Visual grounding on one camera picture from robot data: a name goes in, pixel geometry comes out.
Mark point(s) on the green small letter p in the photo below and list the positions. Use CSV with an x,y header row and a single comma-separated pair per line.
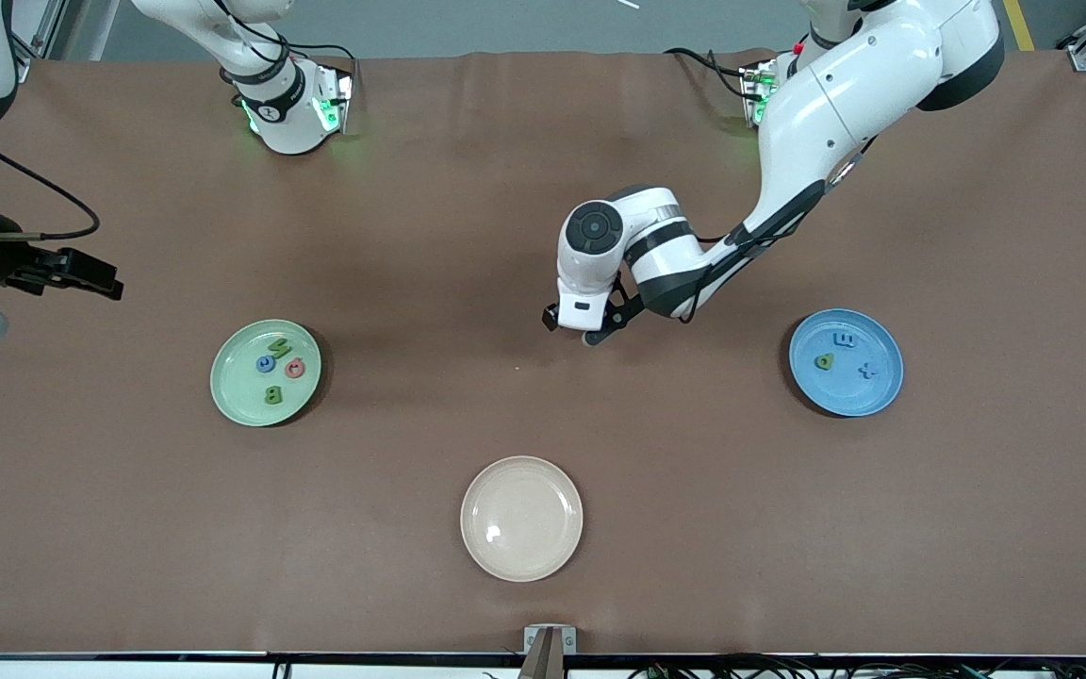
x,y
831,361

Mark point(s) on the blue small letter m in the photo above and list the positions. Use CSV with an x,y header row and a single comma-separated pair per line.
x,y
845,340

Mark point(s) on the green capital letter B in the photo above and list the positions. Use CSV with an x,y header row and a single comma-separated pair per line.
x,y
269,395

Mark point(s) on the blue small letter t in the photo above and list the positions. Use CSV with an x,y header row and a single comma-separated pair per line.
x,y
869,370

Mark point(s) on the pink letter Q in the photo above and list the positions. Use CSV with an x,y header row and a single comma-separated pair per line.
x,y
287,369

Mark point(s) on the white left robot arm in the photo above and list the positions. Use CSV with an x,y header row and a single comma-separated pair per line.
x,y
835,104

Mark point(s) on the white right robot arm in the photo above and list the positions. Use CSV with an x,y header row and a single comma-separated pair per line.
x,y
288,113

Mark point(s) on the brown table cover mat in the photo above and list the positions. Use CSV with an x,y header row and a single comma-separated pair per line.
x,y
543,471

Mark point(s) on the beige plate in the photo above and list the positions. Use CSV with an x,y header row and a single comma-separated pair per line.
x,y
521,519

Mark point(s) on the light green plate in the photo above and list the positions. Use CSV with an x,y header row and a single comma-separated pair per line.
x,y
241,396

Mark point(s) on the blue plate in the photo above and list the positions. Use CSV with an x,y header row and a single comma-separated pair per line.
x,y
845,391

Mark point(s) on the silver base connector block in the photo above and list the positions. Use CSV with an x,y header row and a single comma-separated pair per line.
x,y
752,94
336,99

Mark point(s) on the metal camera post bracket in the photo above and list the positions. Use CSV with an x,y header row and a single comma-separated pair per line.
x,y
551,651

